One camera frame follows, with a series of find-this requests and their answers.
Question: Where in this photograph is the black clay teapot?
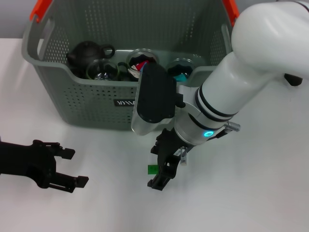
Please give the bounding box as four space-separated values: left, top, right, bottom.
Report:
66 41 116 73

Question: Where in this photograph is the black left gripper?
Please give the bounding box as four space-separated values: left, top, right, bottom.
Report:
0 139 89 193

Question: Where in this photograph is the grey-green perforated storage bin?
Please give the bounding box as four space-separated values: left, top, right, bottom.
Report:
21 0 242 132

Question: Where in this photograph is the right gripper cable with plug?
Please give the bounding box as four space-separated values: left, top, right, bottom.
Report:
180 122 242 166

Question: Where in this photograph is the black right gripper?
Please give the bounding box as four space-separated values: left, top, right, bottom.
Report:
147 128 193 192

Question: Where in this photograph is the orange bin handle clip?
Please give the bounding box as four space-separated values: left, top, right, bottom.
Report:
222 0 240 26
29 0 53 24

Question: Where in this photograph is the glass teacup with black holder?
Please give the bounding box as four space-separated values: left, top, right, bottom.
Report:
117 48 160 82
166 58 195 83
86 58 121 82

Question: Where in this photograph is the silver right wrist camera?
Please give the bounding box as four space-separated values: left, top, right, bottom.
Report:
131 64 186 135

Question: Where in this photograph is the glass pitcher with black lid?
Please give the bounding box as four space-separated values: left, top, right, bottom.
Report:
283 72 304 87

